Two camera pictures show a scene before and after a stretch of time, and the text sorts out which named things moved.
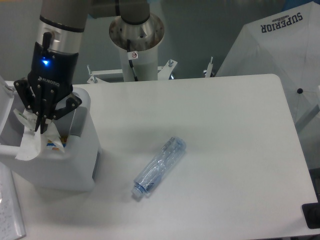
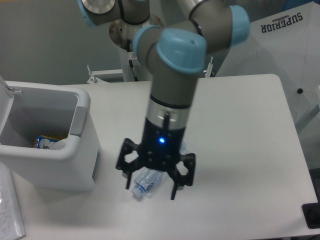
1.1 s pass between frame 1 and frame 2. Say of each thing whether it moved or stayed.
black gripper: moved
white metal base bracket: stayed
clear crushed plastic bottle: stayed
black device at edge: stayed
